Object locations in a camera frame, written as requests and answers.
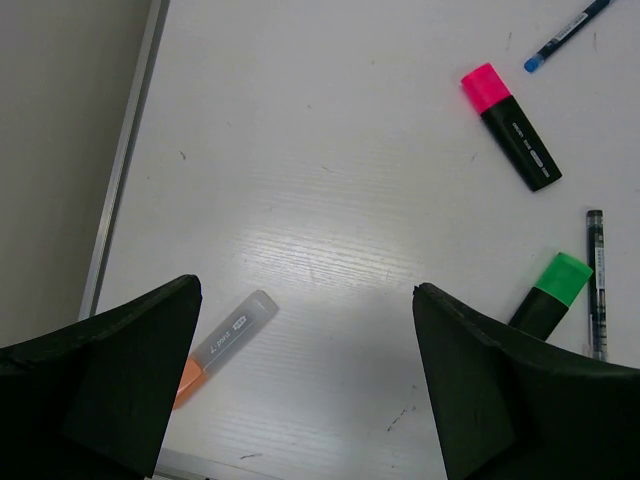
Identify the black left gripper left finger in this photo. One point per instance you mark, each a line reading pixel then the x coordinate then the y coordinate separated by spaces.
pixel 93 400

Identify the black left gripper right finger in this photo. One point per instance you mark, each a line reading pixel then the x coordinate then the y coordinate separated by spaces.
pixel 509 406

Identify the green-capped black highlighter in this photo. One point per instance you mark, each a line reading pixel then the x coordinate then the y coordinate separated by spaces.
pixel 548 301

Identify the pink-capped black highlighter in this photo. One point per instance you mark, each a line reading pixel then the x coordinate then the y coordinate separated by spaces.
pixel 510 127

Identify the blue clear-capped gel pen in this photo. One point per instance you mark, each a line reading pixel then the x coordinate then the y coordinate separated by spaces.
pixel 565 34

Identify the black gel pen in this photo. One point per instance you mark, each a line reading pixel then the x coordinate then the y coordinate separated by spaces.
pixel 596 287

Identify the aluminium table edge rail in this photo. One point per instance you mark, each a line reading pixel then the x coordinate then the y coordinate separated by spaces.
pixel 134 111

